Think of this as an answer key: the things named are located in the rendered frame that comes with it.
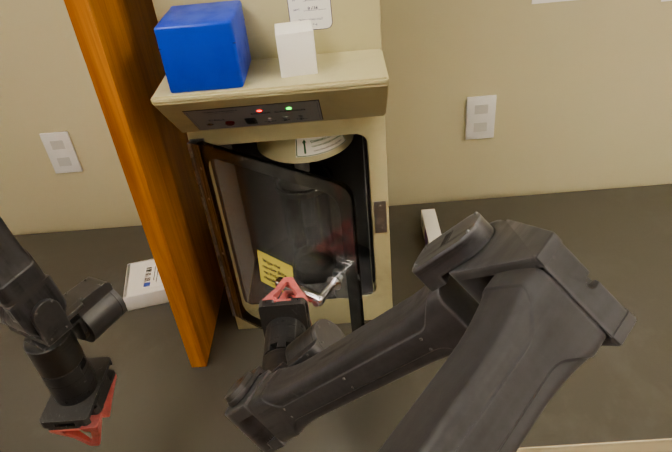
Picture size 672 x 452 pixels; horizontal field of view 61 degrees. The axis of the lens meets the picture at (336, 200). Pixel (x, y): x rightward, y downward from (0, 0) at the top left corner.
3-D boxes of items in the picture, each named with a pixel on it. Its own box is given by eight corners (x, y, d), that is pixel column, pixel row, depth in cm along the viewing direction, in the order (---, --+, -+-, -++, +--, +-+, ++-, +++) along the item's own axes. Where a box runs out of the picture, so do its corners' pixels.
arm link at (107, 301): (-15, 296, 69) (28, 313, 65) (62, 240, 77) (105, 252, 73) (29, 363, 75) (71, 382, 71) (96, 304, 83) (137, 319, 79)
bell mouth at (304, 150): (261, 121, 112) (257, 95, 108) (351, 113, 111) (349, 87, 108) (252, 167, 97) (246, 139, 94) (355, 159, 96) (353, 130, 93)
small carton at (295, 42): (280, 65, 82) (274, 23, 78) (315, 60, 82) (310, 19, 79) (281, 78, 78) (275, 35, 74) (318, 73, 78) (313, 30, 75)
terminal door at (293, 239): (239, 314, 114) (194, 138, 92) (369, 377, 99) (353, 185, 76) (236, 317, 114) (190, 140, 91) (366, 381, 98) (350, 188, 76)
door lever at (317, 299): (294, 271, 94) (292, 259, 92) (342, 291, 89) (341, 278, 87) (274, 291, 90) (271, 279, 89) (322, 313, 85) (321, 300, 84)
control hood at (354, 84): (183, 126, 91) (167, 66, 85) (385, 109, 90) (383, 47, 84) (166, 163, 82) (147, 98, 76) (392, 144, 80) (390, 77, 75)
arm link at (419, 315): (469, 238, 40) (573, 346, 40) (487, 199, 44) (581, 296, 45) (205, 409, 67) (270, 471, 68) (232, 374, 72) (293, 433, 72)
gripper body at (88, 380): (115, 364, 82) (98, 329, 78) (91, 427, 74) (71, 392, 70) (71, 367, 83) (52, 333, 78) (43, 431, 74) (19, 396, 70)
